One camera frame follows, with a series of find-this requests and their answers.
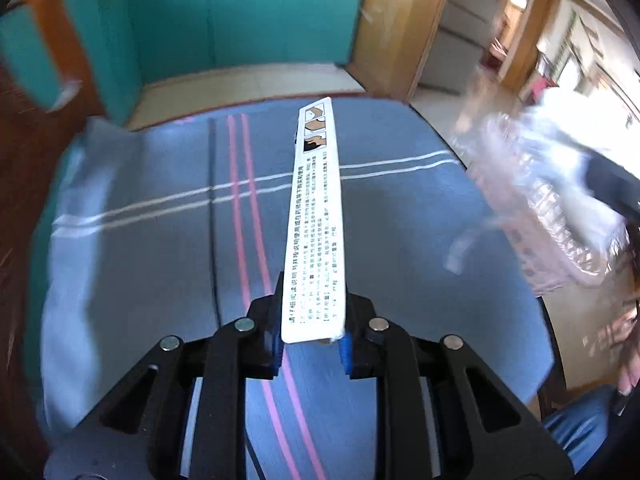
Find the long white printed box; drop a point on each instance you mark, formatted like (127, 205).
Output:
(315, 235)

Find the white cloth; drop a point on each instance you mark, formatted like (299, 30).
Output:
(555, 140)

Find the wooden door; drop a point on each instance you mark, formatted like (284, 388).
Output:
(535, 35)

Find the clear plastic bin liner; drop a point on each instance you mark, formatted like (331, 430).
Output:
(464, 250)

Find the blue striped cloth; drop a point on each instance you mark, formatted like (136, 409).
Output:
(150, 260)

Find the teal kitchen cabinets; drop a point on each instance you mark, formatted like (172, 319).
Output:
(250, 20)

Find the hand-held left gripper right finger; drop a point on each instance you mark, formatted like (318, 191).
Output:
(345, 352)

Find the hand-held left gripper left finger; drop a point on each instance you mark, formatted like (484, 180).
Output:
(274, 345)

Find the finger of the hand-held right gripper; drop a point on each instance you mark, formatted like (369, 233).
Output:
(615, 187)

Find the pink plastic basket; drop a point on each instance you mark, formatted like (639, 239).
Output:
(545, 225)

